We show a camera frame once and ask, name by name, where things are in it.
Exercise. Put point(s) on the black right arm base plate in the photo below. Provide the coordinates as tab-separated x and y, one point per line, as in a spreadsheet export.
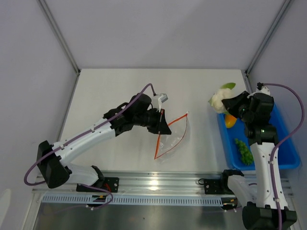
214	187

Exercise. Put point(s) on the white cauliflower green leaves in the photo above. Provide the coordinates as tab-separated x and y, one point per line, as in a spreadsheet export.
224	92

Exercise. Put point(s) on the aluminium mounting rail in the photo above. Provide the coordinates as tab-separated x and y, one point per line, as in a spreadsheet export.
155	184

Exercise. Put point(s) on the orange yellow mango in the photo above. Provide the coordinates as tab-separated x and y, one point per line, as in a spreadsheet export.
230	121

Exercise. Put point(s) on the aluminium frame post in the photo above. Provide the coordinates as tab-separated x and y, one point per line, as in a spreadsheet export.
281	13
58	34

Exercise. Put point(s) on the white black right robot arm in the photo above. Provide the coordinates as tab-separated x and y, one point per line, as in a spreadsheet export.
267	208

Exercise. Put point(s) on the clear zip bag red zipper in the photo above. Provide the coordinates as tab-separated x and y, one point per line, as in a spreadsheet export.
168	145

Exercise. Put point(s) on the right aluminium frame post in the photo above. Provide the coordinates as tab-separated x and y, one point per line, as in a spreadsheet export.
281	13

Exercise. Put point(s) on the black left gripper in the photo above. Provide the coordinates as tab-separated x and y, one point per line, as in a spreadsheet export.
160	126

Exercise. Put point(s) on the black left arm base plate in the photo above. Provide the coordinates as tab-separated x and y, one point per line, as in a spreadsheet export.
110	184

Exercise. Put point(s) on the white slotted cable duct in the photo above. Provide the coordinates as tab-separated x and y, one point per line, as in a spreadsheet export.
134	200

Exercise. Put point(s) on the left aluminium frame post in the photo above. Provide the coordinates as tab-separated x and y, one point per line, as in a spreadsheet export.
58	34

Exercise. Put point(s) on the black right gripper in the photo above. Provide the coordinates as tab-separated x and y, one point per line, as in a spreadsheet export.
232	104

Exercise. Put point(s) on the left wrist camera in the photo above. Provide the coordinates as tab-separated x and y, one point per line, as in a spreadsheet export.
158	100

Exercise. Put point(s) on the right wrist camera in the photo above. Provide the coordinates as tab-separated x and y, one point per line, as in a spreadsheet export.
262	88

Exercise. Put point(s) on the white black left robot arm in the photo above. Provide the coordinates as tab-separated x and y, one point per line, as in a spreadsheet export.
55	160

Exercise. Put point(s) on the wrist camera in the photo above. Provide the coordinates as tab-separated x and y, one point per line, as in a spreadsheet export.
262	88
158	100

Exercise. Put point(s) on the green grape bunch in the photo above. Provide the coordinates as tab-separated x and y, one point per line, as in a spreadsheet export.
246	155

